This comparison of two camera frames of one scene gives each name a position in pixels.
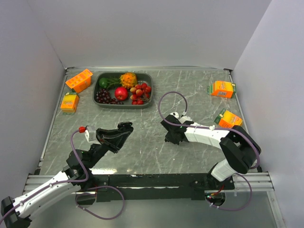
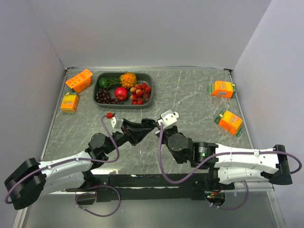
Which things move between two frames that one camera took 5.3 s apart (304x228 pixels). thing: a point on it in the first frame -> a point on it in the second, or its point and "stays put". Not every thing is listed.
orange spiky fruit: [128, 80] stays put
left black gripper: [112, 140] -> [134, 132]
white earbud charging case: [175, 114] stays put
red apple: [121, 93] stays put
